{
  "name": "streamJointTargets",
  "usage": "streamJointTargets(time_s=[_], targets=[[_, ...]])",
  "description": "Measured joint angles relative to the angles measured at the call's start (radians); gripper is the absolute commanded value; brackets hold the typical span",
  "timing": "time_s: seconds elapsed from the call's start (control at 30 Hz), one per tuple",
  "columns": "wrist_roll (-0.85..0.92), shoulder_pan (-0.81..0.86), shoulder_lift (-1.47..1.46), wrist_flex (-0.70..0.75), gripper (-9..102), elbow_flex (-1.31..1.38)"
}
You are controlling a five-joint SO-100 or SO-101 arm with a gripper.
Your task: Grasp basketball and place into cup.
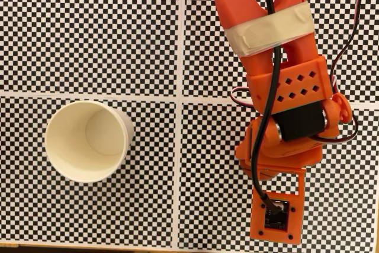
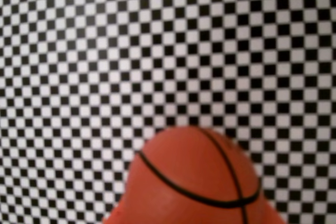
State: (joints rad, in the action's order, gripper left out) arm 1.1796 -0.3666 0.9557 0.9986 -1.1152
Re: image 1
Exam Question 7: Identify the white paper cup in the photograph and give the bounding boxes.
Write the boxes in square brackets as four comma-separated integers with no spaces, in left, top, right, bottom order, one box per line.
[44,100,134,184]

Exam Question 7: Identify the beige masking tape strip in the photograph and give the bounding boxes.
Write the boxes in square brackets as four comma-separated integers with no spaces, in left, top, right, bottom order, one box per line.
[223,0,314,57]

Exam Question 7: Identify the red white black servo cable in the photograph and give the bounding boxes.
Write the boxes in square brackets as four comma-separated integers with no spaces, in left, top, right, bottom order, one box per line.
[230,86,253,107]
[313,0,365,145]

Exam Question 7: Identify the black camera cable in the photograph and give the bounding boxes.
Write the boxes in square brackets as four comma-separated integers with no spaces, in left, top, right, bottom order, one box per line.
[251,0,284,216]

